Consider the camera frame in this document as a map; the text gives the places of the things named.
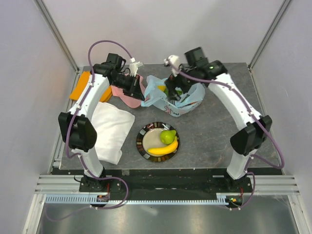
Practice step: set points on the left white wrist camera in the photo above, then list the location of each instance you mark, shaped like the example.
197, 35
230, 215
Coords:
134, 66

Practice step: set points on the light blue plastic bag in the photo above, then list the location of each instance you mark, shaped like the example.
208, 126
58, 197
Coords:
159, 99

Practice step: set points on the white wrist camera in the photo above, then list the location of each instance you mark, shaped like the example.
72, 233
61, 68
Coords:
174, 62
134, 66

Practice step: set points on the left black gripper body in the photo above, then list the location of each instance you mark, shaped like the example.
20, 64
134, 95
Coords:
128, 84

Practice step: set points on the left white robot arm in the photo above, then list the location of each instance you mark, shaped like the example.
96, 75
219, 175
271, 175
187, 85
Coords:
76, 128

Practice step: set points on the dark rimmed beige plate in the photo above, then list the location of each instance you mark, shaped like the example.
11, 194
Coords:
149, 137

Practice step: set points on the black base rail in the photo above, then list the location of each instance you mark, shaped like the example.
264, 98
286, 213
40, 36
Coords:
199, 180

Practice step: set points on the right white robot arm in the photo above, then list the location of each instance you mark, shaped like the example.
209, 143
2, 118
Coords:
251, 125

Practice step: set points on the white slotted cable duct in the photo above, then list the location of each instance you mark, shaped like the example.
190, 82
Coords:
96, 200

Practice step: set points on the green fake pear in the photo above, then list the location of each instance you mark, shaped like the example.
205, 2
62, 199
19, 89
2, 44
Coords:
167, 136

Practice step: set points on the white folded cloth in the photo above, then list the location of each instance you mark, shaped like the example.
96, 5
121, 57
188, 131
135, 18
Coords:
112, 126

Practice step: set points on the orange folded cloth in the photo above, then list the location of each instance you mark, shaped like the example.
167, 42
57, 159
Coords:
82, 82

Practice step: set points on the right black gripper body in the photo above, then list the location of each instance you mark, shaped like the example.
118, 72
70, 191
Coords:
182, 81

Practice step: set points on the yellow fake banana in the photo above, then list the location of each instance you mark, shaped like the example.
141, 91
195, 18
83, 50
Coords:
164, 150

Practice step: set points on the pink baseball cap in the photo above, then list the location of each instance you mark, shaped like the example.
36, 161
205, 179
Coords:
129, 100

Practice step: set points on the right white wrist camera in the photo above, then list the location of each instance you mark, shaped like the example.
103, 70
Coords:
174, 62

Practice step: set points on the yellow fake lemon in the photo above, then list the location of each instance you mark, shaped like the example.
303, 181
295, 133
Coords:
162, 88

